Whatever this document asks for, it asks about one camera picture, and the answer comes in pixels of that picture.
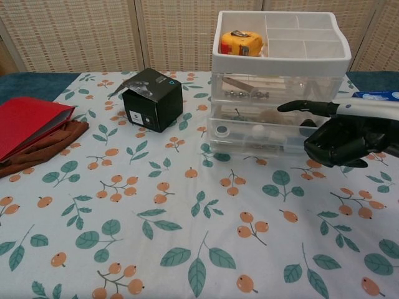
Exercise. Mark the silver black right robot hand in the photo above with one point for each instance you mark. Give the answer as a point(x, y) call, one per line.
point(349, 137)

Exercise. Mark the small white ball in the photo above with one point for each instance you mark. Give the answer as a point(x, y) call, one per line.
point(258, 130)

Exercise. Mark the blue white toothpaste box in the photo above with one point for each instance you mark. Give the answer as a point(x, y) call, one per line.
point(377, 95)

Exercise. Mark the white drawer organizer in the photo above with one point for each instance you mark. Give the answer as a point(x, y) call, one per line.
point(280, 62)

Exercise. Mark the black cardboard box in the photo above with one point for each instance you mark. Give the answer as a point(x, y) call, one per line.
point(156, 106)

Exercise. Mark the black round knob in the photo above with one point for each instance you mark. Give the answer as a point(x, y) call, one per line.
point(308, 126)

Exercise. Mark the grey round disc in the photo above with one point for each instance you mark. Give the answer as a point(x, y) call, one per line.
point(222, 130)

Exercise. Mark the yellow tape measure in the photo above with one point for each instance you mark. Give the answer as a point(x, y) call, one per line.
point(243, 43)

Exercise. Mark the floral printed tablecloth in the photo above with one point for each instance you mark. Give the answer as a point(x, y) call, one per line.
point(187, 218)

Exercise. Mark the beige woven folding screen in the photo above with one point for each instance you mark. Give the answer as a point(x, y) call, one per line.
point(93, 31)

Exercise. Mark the brown cloth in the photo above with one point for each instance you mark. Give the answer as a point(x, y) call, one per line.
point(56, 140)

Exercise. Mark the red spiral notebook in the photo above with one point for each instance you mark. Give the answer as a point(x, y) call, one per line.
point(25, 124)

